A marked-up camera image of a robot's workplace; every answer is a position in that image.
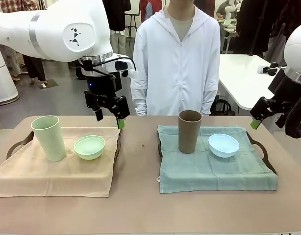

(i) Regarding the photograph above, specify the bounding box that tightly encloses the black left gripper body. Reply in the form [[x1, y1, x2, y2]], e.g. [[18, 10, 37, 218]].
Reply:
[[84, 72, 123, 101]]

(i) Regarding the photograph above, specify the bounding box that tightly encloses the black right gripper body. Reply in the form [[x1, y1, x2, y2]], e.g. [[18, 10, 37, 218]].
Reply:
[[267, 70, 298, 116]]

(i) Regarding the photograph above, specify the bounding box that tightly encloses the light green bowl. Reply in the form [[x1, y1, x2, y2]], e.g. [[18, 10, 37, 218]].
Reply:
[[74, 135, 106, 161]]

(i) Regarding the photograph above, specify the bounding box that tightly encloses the light blue bowl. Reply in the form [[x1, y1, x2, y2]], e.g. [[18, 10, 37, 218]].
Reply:
[[208, 133, 240, 158]]

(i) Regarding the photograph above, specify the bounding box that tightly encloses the tall light green cup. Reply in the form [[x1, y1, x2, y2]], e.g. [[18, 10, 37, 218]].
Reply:
[[30, 115, 67, 162]]

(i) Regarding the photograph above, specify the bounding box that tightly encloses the tall brown cup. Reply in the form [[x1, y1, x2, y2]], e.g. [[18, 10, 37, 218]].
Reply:
[[178, 110, 203, 154]]

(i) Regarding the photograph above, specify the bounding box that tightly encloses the teal cloth mat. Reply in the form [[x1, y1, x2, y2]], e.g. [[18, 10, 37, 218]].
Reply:
[[157, 125, 279, 194]]

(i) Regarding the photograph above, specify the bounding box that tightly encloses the beige cloth mat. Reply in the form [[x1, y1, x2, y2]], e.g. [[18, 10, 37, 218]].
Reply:
[[0, 126, 122, 198]]

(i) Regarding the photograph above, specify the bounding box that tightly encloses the person's right forearm white sleeve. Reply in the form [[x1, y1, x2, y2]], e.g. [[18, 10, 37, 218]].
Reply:
[[130, 80, 149, 116]]

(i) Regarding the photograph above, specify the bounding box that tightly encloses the person's left forearm white sleeve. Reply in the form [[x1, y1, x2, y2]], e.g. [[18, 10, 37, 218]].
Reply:
[[201, 90, 219, 116]]

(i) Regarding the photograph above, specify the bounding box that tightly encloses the grey hanging garment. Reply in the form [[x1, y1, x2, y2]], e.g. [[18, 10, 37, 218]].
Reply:
[[264, 36, 288, 65]]

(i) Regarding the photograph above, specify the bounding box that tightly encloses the black bag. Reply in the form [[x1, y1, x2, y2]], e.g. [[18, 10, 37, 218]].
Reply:
[[209, 99, 236, 116]]

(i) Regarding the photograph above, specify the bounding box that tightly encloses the white rounded table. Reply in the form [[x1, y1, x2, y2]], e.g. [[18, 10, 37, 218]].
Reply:
[[218, 53, 286, 111]]

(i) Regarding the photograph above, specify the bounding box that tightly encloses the black hanging coat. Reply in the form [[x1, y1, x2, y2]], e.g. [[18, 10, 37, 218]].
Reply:
[[235, 0, 281, 57]]

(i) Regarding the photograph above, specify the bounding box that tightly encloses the person in plaid shirt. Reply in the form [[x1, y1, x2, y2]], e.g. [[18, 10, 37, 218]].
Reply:
[[0, 0, 47, 86]]

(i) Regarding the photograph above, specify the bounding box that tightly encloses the person in white hooded jacket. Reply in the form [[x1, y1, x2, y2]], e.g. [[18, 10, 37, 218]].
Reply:
[[130, 0, 221, 116]]

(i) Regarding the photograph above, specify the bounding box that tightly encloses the person in beige trousers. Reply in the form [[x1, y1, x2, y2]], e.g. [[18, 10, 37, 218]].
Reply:
[[101, 0, 132, 57]]

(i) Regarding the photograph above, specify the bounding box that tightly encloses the dark red hanging garment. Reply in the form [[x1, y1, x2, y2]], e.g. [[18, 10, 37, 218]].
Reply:
[[275, 0, 301, 41]]

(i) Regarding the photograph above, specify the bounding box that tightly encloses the background work desk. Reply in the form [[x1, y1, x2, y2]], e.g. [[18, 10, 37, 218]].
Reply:
[[220, 21, 237, 53]]

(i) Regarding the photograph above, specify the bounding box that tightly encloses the person in blue shirt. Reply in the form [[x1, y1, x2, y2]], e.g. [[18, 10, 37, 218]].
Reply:
[[140, 0, 163, 22]]

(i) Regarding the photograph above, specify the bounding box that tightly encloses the white cylindrical appliance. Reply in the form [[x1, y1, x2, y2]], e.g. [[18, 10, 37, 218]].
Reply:
[[0, 44, 20, 106]]

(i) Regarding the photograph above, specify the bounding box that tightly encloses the seated person in background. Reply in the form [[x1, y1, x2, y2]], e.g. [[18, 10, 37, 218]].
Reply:
[[216, 0, 237, 20]]

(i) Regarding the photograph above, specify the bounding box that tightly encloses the black camera cable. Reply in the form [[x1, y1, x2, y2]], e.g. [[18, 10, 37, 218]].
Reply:
[[82, 55, 137, 80]]

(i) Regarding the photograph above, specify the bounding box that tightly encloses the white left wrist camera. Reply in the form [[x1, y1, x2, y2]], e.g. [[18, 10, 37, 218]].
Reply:
[[101, 56, 139, 79]]

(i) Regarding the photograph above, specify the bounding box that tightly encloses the dark brown tray with handles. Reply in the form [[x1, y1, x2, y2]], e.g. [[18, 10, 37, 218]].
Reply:
[[157, 129, 278, 176], [6, 129, 123, 169]]

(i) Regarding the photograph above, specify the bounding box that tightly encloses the black cable sleeve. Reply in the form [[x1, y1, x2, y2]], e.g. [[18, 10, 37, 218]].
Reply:
[[275, 87, 301, 139]]

